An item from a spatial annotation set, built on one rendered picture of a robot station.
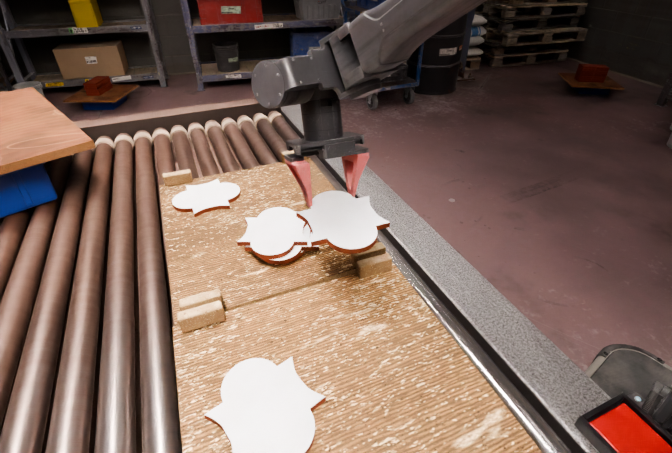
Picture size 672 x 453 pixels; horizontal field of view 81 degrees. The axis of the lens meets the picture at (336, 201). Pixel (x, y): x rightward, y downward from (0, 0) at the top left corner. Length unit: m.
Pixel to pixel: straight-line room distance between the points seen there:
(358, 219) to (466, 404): 0.26
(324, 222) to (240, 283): 0.18
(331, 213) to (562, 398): 0.37
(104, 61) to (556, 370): 4.92
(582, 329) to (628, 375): 0.46
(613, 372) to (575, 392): 1.01
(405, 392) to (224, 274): 0.33
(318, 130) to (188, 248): 0.33
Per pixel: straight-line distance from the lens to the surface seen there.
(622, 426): 0.60
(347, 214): 0.57
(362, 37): 0.48
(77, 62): 5.16
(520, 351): 0.63
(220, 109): 1.31
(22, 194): 1.01
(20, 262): 0.88
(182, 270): 0.70
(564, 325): 2.04
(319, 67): 0.52
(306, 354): 0.55
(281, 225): 0.70
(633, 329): 2.18
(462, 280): 0.70
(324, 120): 0.55
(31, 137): 1.05
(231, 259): 0.70
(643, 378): 1.66
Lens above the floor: 1.38
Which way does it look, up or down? 33 degrees down
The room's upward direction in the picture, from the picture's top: straight up
